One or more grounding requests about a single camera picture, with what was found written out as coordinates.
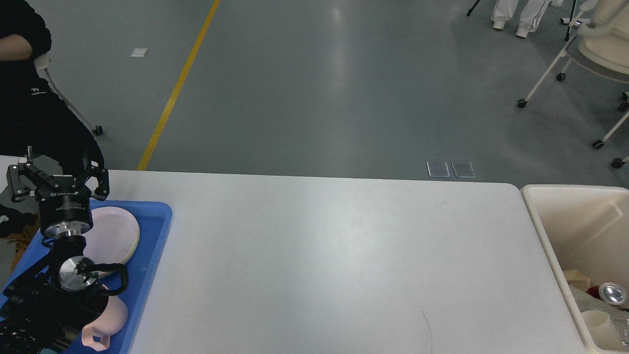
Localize chair leg with caster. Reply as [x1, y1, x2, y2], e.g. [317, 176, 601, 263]
[33, 52, 104, 136]

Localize brown paper bag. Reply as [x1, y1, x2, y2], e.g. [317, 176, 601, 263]
[563, 269, 592, 292]

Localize blue plastic tray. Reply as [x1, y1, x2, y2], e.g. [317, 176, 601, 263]
[1, 200, 172, 354]

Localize white paper cup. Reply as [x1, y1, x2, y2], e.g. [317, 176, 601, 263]
[580, 311, 625, 351]

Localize crushed red wrapper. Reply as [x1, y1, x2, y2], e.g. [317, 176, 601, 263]
[586, 282, 628, 308]

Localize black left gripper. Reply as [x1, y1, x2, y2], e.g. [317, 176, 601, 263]
[7, 146, 110, 239]

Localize person in black clothes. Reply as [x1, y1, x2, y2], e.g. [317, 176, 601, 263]
[0, 0, 104, 175]

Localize pink ribbed mug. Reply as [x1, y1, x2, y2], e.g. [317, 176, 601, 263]
[81, 295, 128, 352]

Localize beige plastic bin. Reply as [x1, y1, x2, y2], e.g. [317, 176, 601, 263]
[521, 184, 629, 354]

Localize yellow plate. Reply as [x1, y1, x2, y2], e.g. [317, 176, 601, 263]
[119, 221, 140, 264]

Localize pink plate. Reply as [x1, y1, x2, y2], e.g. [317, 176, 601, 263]
[83, 206, 137, 264]

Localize clear plastic wrap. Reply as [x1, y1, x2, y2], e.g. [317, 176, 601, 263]
[569, 286, 629, 352]

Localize person in white trousers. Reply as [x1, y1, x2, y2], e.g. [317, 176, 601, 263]
[490, 0, 551, 38]

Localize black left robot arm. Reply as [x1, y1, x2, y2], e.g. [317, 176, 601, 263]
[1, 147, 129, 354]

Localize metal floor plates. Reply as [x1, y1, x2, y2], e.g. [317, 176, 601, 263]
[426, 161, 478, 178]

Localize white office chair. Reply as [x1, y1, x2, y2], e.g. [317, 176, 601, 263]
[517, 0, 629, 169]

